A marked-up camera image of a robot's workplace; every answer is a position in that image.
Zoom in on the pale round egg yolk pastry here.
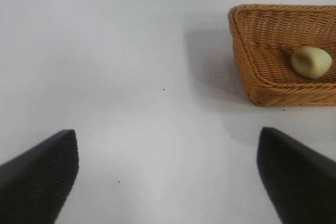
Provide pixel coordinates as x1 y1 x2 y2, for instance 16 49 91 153
290 46 333 79

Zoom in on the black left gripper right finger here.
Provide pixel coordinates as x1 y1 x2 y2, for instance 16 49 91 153
256 126 336 224

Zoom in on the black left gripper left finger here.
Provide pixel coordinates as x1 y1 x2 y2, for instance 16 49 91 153
0 129 80 224

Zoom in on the woven wicker basket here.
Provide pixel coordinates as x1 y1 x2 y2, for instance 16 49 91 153
227 3 336 108

